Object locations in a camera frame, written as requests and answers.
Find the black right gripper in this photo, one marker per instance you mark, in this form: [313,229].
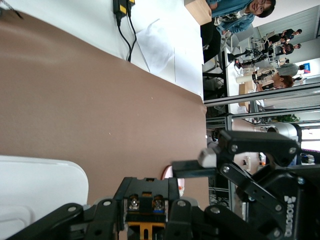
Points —
[287,200]

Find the cardboard box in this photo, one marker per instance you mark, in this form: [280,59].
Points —
[246,88]

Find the white lidded box grey clips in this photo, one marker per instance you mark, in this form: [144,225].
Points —
[37,180]

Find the black power adapter yellow label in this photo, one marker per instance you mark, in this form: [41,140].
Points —
[120,6]
[130,2]

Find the person in blue denim jacket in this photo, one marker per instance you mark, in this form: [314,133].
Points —
[235,17]

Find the person with reddish hair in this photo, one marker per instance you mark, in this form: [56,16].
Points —
[285,81]

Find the orange black push-button switch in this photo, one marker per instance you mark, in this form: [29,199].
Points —
[147,197]

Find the blue sign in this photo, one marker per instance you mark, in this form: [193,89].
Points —
[307,67]

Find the pink round plate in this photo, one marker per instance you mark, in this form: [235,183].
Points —
[168,172]

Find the green plant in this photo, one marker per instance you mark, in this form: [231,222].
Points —
[290,118]

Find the white office desk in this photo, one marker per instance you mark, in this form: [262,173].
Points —
[232,82]

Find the aluminium profile fence rail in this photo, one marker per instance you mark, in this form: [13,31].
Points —
[262,96]

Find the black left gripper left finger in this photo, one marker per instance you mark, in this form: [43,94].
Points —
[62,220]

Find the white paper roll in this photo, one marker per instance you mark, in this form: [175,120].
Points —
[243,79]

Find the person in black shirt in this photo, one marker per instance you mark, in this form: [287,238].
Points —
[290,48]
[287,33]

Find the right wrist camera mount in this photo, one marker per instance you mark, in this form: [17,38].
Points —
[285,130]

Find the wooden cabinet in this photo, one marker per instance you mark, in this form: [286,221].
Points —
[197,10]

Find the person in grey shirt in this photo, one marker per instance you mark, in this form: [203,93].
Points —
[290,69]

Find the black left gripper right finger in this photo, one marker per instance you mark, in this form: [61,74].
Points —
[200,220]

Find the brown table mat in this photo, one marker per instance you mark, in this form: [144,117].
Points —
[100,100]

